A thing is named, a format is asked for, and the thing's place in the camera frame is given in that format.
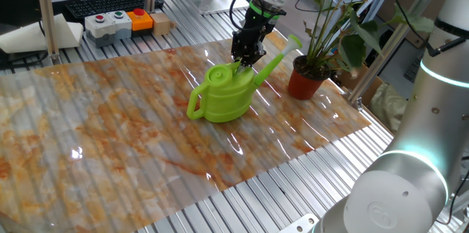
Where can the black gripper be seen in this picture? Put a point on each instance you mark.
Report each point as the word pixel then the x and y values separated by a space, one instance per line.
pixel 256 29

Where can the green plastic watering can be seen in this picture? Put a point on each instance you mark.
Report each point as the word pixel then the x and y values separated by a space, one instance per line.
pixel 227 97

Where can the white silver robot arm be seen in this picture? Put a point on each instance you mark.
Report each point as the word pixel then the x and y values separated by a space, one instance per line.
pixel 421 115

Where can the green plant in terracotta pot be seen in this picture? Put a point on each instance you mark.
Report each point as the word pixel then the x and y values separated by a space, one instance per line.
pixel 304 86

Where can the small wooden block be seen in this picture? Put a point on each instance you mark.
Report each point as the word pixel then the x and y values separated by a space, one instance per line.
pixel 160 24

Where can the orange emergency stop box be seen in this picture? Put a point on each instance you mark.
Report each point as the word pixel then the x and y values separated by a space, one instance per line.
pixel 140 22

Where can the brown cardboard box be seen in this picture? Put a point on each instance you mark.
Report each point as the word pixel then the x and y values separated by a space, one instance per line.
pixel 368 92

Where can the grey box with green button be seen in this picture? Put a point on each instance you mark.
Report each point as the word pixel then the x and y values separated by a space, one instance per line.
pixel 121 24

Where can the black keyboard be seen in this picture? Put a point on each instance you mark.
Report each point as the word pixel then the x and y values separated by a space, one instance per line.
pixel 110 4

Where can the beige fabric bag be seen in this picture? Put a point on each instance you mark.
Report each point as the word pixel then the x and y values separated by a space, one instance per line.
pixel 386 110

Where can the grey box with red button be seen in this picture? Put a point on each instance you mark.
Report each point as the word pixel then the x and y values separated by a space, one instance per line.
pixel 98 29

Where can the orange marble pattern mat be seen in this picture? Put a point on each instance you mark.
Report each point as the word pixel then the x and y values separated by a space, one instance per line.
pixel 110 134

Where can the white folded paper cone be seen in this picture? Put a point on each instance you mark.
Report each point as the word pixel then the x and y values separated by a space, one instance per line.
pixel 33 37

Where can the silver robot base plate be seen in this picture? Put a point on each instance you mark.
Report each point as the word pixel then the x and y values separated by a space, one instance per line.
pixel 300 223

